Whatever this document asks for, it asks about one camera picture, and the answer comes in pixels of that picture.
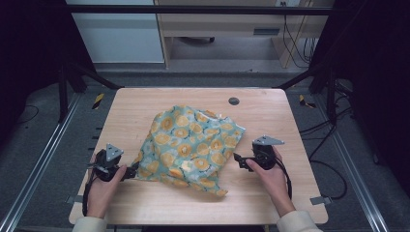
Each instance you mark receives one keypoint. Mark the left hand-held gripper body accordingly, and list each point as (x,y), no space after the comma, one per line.
(108,162)

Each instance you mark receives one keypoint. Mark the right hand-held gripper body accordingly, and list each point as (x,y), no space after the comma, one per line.
(264,153)

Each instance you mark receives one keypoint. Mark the lemon print teal cloth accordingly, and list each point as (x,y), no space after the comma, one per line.
(190,151)

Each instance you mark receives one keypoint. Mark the person's left hand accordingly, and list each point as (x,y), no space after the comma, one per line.
(103,193)

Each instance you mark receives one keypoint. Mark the person's right hand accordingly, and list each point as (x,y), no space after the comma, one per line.
(274,185)

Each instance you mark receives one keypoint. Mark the grey round table grommet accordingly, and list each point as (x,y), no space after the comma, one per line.
(233,101)

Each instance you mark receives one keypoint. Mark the yellow black tape strip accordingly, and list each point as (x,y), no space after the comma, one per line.
(304,101)
(98,100)

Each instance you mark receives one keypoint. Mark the white cabinet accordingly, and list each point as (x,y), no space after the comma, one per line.
(119,35)

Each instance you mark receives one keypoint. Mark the black curtain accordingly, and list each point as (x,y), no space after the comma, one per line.
(377,80)
(29,58)

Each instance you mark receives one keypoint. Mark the light wooden desk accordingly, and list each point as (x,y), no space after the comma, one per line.
(222,24)

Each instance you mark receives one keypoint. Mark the grey table edge bracket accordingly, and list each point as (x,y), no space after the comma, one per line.
(72,199)
(320,200)

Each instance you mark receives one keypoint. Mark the aluminium floor rail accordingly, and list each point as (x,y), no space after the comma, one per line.
(355,175)
(42,161)

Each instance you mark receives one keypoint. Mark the black metal frame stand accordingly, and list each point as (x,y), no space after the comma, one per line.
(331,96)
(63,93)

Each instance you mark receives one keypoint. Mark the black frame crossbar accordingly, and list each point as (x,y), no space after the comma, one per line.
(193,9)

